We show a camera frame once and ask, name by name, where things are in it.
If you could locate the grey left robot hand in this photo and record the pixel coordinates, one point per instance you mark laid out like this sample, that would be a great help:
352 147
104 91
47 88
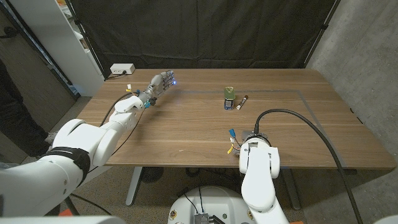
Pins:
157 85

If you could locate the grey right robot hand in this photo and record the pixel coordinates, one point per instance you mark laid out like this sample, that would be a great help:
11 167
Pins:
247 135

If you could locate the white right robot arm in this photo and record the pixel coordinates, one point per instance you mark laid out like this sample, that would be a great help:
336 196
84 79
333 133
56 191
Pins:
259 174

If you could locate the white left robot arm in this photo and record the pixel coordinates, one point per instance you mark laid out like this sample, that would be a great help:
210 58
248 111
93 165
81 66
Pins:
62 161

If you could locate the medicine bottle with green cap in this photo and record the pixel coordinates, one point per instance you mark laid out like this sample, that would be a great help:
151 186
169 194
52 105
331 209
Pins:
229 99

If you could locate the brown marker pen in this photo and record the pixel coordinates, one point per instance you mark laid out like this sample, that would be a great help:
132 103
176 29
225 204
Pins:
242 102

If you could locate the white power strip box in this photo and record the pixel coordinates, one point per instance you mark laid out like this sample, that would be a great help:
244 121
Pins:
122 68

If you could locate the white table leg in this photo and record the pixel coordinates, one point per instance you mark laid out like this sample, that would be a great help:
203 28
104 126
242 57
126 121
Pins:
134 186
291 189

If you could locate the black backdrop curtain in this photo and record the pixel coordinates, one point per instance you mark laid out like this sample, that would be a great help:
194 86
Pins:
202 31

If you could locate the white robot torso base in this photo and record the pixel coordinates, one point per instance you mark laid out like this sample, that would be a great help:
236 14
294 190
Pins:
214 205

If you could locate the black backdrop stand pole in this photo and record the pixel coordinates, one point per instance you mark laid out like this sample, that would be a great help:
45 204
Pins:
87 40
321 32

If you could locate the round black floor fan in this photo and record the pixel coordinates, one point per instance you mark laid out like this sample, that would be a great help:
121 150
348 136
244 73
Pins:
151 174

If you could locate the white shelf cabinet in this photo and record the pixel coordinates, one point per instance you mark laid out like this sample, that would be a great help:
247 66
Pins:
59 43

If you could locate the grey sneaker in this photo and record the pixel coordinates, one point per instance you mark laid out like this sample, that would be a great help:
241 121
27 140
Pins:
49 137

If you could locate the person in dark clothes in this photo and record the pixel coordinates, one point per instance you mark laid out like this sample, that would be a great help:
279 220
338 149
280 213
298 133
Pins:
15 118

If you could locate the white head camera housing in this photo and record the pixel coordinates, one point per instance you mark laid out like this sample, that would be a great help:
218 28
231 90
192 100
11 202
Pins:
62 220

